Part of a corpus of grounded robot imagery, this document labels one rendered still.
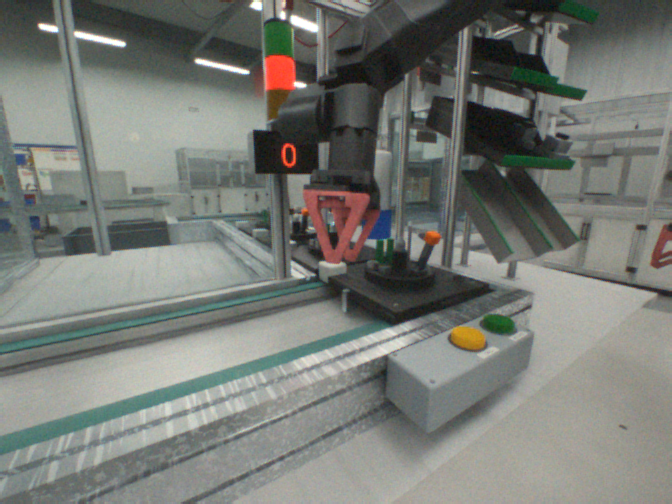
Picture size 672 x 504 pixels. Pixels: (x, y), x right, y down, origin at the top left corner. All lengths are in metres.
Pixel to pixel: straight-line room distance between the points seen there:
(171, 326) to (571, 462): 0.56
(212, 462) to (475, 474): 0.27
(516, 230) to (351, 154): 0.55
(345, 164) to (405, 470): 0.34
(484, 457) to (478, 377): 0.09
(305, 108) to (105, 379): 0.42
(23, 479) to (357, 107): 0.42
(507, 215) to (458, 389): 0.55
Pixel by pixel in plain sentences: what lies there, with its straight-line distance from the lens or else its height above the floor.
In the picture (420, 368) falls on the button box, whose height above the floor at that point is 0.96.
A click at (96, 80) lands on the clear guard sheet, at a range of 0.58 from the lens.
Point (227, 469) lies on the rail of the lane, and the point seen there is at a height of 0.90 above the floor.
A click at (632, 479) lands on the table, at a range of 0.49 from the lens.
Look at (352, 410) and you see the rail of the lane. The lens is 0.38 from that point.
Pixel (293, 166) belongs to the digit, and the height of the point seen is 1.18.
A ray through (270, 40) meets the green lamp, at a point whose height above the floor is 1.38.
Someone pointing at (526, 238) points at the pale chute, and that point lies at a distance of 0.81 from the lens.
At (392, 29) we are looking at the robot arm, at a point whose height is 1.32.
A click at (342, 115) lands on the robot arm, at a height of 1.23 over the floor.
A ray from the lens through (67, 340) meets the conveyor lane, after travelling 0.56.
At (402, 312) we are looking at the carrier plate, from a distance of 0.45.
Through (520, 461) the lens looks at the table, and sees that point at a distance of 0.44.
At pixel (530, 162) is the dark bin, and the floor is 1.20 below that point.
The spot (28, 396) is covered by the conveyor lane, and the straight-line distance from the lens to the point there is 0.52.
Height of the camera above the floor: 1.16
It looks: 14 degrees down
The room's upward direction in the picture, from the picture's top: straight up
